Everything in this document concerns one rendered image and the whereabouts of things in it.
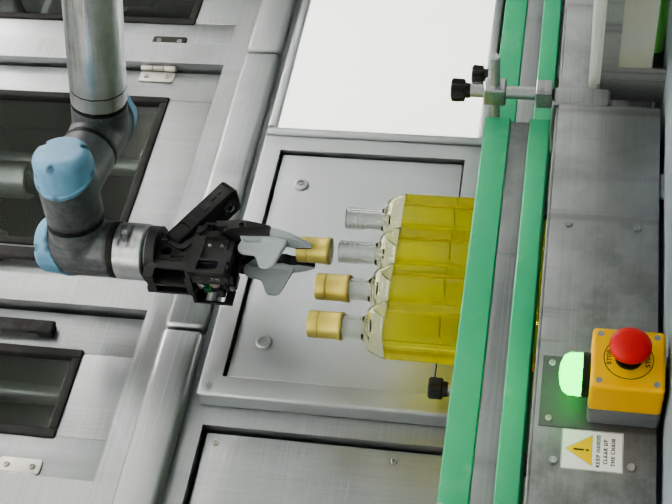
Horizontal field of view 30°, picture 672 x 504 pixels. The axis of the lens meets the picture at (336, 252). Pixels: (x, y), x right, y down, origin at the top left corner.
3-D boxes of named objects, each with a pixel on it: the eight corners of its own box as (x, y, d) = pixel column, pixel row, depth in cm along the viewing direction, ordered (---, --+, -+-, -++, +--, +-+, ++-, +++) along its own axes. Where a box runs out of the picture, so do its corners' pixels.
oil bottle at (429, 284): (542, 298, 157) (374, 285, 161) (543, 270, 153) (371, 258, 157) (539, 334, 154) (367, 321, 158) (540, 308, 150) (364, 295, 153)
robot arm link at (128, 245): (135, 245, 171) (121, 207, 164) (167, 247, 170) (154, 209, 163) (120, 290, 166) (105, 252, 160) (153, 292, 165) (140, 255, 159)
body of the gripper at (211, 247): (238, 307, 163) (149, 300, 165) (251, 255, 168) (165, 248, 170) (228, 272, 157) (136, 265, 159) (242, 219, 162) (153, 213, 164)
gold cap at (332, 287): (353, 285, 160) (320, 283, 161) (351, 269, 157) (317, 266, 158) (349, 308, 158) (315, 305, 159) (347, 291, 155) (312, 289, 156)
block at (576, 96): (605, 137, 161) (550, 134, 162) (611, 84, 154) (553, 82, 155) (604, 158, 159) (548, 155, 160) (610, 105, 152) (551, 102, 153)
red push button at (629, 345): (607, 342, 123) (610, 322, 120) (649, 345, 122) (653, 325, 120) (606, 376, 121) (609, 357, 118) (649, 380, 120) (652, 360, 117)
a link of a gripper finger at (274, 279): (308, 307, 163) (238, 295, 163) (315, 270, 166) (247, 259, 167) (308, 293, 160) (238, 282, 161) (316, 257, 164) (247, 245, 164)
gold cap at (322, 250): (334, 248, 164) (302, 246, 165) (332, 231, 162) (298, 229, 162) (330, 270, 162) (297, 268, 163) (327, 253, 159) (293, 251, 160)
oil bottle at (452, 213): (548, 227, 165) (387, 217, 168) (549, 199, 160) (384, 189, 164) (545, 261, 161) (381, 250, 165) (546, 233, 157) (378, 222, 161)
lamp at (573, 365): (589, 368, 128) (559, 366, 128) (591, 343, 124) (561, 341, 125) (587, 406, 125) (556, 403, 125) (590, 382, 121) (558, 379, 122)
